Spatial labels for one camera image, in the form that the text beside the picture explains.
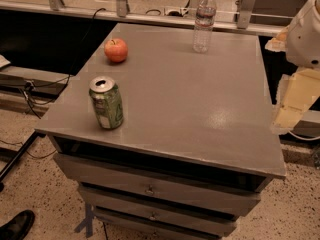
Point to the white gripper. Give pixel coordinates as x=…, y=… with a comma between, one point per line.
x=305, y=37

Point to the green soda can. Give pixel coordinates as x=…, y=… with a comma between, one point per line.
x=107, y=102

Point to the clear plastic water bottle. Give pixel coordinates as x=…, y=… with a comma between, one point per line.
x=203, y=26

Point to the grey drawer cabinet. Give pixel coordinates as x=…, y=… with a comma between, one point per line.
x=201, y=117

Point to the middle grey drawer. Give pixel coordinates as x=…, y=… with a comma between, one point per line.
x=157, y=212

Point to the grey drawer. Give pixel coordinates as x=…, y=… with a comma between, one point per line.
x=156, y=229
x=157, y=212
x=158, y=186

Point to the red apple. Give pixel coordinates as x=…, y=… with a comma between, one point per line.
x=116, y=50

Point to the bottom grey drawer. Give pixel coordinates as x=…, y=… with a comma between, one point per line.
x=156, y=229

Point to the top grey drawer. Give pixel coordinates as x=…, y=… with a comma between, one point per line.
x=158, y=186

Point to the black stand leg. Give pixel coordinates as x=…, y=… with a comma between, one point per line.
x=17, y=155

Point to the black shoe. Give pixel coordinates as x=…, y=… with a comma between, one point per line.
x=18, y=227

